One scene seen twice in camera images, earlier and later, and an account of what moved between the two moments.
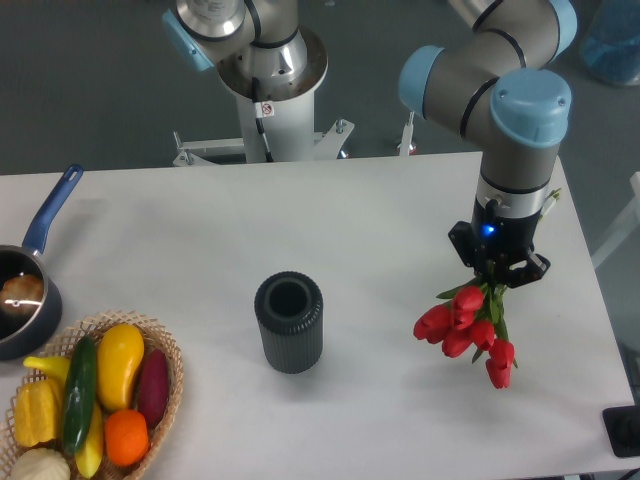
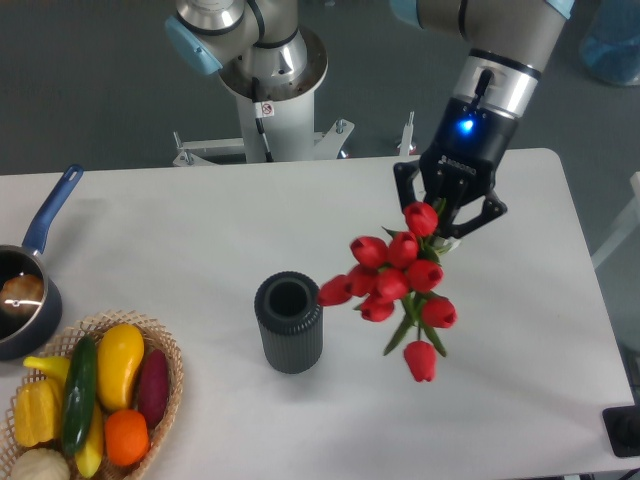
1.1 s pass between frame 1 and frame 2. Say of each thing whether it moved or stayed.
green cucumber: stayed
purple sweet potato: stayed
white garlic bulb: stayed
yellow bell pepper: stayed
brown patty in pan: stayed
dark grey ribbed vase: stayed
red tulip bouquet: moved
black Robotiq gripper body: moved
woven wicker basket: stayed
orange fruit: stayed
